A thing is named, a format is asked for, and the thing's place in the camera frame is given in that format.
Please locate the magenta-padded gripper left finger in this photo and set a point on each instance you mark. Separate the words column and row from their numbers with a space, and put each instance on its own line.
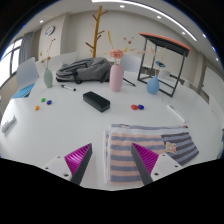
column 77, row 158

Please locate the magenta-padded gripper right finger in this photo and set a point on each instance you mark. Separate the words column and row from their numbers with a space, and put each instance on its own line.
column 146, row 158

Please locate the striped pink grey towel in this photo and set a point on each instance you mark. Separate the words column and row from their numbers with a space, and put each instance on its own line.
column 120, row 160

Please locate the red pen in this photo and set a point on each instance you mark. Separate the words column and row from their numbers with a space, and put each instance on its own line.
column 185, row 126

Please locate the blue round magnet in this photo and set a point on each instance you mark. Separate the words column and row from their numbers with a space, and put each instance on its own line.
column 141, row 107
column 49, row 102

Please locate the red round magnet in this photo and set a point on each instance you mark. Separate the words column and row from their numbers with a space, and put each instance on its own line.
column 134, row 107

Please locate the white slim remote control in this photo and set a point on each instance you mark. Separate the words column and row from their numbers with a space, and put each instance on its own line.
column 175, row 113

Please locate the black rectangular eraser box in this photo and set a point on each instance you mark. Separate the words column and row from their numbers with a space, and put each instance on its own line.
column 96, row 101

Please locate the orange round magnet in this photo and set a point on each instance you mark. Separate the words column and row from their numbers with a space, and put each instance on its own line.
column 37, row 108

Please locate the green round magnet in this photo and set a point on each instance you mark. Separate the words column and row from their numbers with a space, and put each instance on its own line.
column 43, row 99

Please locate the black and white marker pen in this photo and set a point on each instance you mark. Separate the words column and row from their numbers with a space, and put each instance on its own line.
column 68, row 88

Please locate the blue vase with dried stems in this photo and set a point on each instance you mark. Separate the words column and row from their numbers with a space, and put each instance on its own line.
column 153, row 86

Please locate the pink vase with flowers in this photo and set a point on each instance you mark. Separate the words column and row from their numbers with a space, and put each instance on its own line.
column 116, row 80

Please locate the green vase with dried flowers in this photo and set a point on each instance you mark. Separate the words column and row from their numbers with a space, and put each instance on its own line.
column 48, row 79

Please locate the grey backpack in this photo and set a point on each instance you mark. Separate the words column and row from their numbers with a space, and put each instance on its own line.
column 86, row 70

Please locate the white chair with blue seat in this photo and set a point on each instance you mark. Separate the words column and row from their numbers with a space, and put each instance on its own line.
column 26, row 75

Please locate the window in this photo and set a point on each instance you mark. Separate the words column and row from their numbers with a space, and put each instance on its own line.
column 6, row 63

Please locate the grey curtain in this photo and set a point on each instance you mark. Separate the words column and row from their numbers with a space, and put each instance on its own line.
column 26, row 48

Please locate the yellow wooden coat rack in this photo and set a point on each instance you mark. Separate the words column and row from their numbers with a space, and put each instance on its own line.
column 96, row 33

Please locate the long ceiling light strip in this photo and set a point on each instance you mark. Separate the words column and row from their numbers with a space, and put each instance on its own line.
column 150, row 9

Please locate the recessed ceiling spotlights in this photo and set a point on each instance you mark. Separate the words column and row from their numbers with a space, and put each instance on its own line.
column 122, row 6

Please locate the black frame orange-top side table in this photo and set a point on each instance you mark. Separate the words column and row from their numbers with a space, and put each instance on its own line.
column 166, row 40

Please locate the round wall clock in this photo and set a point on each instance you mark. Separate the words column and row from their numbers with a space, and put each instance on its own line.
column 49, row 30

